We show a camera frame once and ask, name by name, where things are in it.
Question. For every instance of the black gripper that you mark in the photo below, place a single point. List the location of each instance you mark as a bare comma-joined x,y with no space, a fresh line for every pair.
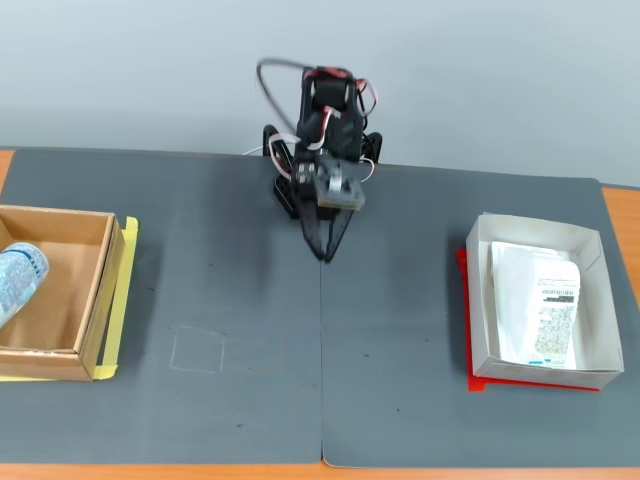
316,225

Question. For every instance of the white blue Milkis can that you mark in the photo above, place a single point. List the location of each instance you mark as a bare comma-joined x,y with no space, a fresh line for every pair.
20,280

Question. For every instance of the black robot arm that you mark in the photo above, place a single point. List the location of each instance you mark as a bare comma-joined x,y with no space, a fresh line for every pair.
345,135

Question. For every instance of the white cardboard box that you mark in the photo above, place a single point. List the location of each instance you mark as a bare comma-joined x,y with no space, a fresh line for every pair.
482,300

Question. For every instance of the brown cardboard box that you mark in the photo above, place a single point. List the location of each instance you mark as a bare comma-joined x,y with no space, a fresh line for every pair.
90,295

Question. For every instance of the grey table mat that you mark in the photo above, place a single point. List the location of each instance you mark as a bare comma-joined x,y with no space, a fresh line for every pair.
410,280
190,250

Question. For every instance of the red tape marking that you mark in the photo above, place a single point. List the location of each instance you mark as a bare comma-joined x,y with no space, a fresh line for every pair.
477,385

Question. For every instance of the white plastic packet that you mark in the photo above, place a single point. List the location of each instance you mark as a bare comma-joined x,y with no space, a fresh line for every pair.
540,310

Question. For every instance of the gripper mounted camera module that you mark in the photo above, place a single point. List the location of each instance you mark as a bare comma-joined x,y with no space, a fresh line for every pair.
340,192

